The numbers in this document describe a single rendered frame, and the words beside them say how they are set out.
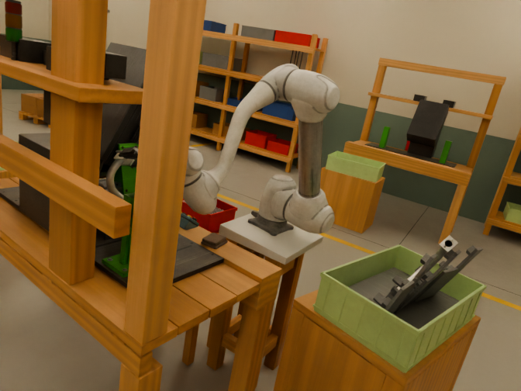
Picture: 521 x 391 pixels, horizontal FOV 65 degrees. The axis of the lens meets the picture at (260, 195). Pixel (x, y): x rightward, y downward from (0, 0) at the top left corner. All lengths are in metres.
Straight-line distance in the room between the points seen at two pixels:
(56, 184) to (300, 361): 1.16
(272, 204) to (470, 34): 5.21
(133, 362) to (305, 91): 1.08
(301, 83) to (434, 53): 5.29
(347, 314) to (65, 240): 1.02
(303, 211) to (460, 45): 5.21
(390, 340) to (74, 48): 1.34
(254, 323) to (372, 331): 0.49
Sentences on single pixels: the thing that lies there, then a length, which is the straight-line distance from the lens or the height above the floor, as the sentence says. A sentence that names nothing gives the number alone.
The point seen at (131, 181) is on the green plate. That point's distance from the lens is 1.80.
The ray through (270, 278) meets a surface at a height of 0.88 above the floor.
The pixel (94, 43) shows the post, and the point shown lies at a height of 1.65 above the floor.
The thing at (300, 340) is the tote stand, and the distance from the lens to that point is 1.80.
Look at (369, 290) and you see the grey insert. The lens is 1.85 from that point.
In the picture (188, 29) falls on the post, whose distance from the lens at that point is 1.01.
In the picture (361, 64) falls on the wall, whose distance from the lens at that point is 7.03.
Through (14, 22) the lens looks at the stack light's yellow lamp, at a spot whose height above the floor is 1.67.
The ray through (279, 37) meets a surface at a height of 2.08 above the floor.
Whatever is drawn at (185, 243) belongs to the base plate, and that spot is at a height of 0.90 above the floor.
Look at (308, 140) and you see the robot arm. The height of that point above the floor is 1.41.
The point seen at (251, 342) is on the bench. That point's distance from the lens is 1.83.
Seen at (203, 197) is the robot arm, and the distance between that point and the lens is 1.49.
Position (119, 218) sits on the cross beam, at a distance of 1.12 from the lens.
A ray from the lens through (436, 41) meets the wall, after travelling 6.82.
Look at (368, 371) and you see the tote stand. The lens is 1.63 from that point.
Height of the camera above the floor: 1.69
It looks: 18 degrees down
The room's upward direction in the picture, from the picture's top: 10 degrees clockwise
